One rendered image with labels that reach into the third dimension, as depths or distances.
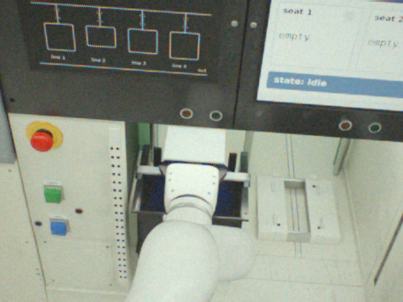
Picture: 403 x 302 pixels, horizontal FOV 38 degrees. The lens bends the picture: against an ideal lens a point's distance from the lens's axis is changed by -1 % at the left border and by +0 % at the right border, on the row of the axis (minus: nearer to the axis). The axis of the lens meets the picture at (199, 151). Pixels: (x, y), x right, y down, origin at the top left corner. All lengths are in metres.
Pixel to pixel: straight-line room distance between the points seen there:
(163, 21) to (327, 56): 0.26
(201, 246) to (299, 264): 0.91
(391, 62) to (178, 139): 0.45
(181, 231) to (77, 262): 0.76
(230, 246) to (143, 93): 0.29
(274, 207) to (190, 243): 0.98
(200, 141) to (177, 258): 0.60
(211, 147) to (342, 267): 0.54
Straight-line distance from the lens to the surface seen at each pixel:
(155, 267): 0.61
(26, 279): 1.44
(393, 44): 0.94
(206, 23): 0.89
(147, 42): 0.92
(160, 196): 1.28
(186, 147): 1.17
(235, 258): 0.90
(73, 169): 1.13
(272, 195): 1.61
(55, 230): 1.26
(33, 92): 1.02
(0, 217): 1.28
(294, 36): 0.91
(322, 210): 1.60
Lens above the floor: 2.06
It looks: 43 degrees down
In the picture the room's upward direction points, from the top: 4 degrees clockwise
